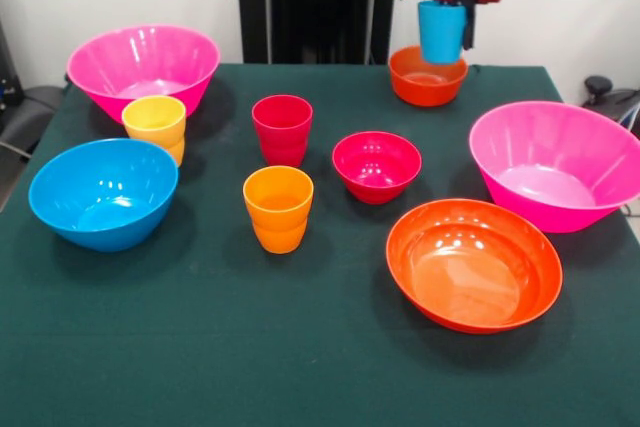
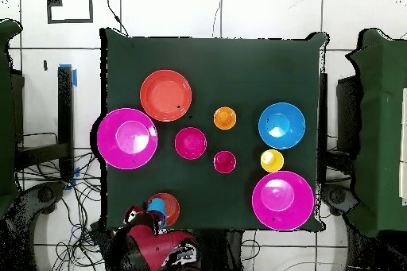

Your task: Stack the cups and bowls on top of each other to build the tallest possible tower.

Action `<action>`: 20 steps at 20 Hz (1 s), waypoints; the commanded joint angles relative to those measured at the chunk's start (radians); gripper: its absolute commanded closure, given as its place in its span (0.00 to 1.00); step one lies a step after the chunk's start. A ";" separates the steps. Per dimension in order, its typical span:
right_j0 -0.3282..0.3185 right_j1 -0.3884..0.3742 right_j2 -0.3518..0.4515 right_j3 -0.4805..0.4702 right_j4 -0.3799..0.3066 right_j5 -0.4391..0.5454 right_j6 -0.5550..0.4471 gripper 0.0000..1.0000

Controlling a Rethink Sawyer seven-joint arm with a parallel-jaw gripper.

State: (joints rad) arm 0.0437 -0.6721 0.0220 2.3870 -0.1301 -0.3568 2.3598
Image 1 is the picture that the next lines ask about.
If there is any blue plastic cup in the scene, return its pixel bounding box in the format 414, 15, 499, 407
417, 0, 469, 66

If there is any yellow plastic cup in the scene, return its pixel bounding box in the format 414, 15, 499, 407
121, 94, 188, 168

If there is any orange plastic cup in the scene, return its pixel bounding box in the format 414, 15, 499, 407
242, 165, 315, 255

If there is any blue plastic bowl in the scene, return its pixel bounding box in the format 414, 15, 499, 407
28, 138, 180, 254

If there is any crimson plastic cup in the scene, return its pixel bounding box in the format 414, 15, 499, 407
251, 94, 315, 169

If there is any office chair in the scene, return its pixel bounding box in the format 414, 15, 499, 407
0, 84, 66, 161
583, 75, 640, 108

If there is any small orange plastic bowl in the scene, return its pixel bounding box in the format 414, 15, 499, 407
388, 45, 470, 108

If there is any dark green tablecloth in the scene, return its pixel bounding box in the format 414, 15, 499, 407
0, 62, 640, 427

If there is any large shallow orange bowl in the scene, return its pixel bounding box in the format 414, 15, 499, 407
385, 198, 564, 335

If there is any small crimson plastic bowl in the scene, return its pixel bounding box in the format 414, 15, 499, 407
331, 130, 423, 206

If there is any large pink plastic bowl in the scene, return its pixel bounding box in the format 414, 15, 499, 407
66, 23, 222, 125
468, 100, 640, 235

